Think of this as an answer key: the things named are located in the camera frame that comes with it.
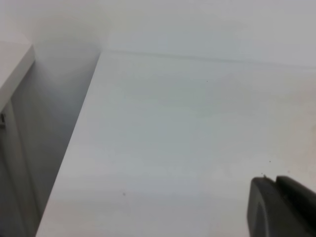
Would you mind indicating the white side cabinet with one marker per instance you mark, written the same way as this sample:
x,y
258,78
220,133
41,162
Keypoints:
x,y
18,215

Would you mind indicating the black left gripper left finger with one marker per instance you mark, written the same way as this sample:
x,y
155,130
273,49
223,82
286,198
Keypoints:
x,y
270,214

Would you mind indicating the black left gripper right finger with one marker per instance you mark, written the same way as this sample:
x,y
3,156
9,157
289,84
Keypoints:
x,y
301,198

